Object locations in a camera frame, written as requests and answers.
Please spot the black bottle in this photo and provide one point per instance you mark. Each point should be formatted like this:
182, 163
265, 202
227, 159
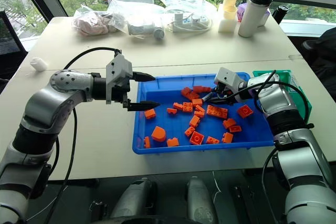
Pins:
279, 11

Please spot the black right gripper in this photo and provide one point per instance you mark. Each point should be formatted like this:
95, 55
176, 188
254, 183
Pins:
226, 95

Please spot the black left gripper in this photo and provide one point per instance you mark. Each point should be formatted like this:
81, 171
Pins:
125, 90

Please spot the small white plastic object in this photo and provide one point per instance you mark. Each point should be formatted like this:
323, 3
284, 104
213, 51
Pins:
39, 64

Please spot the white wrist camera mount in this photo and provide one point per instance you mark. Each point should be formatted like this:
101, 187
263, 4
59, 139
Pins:
228, 77
118, 72

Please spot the blue plastic bin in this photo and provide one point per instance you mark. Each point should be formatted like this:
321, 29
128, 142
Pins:
173, 127

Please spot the white tumbler with black lid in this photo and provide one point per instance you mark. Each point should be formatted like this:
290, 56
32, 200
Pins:
252, 16

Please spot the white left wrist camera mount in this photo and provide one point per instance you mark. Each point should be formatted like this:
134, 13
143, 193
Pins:
118, 72

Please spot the clear bag with white charger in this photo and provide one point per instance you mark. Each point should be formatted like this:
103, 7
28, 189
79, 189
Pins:
189, 16

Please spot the square orange toy brick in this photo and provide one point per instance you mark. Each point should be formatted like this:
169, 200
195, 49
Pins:
197, 138
245, 111

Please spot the yellow plastic cup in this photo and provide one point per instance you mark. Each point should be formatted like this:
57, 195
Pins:
230, 1

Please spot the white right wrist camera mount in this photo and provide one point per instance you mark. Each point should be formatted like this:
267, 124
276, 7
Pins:
228, 77

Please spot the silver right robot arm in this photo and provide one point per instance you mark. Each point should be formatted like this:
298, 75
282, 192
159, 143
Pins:
296, 140

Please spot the green plastic bin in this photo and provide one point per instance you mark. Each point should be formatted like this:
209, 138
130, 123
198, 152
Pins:
308, 106

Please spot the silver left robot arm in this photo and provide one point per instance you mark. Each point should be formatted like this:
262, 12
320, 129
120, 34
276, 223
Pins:
42, 103

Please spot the cream plastic bottle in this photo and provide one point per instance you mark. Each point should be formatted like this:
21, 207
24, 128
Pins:
226, 22

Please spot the black office chair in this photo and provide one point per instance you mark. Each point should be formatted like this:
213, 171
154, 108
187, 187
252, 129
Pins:
324, 56

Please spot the wide orange toy brick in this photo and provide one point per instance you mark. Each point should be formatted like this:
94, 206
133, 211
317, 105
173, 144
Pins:
216, 111

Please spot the black mesh chair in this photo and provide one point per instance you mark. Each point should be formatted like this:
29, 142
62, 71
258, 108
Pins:
9, 40

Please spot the long orange toy brick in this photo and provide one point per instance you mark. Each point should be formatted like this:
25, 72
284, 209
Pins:
201, 89

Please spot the grey white cylindrical device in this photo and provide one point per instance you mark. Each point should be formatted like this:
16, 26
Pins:
153, 32

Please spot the plastic bag with pink contents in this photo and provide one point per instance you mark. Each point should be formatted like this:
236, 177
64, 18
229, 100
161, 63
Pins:
92, 22

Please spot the purple packet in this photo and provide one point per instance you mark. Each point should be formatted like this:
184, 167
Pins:
242, 12

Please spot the orange half-round toy brick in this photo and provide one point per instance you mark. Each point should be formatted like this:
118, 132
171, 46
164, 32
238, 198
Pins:
158, 133

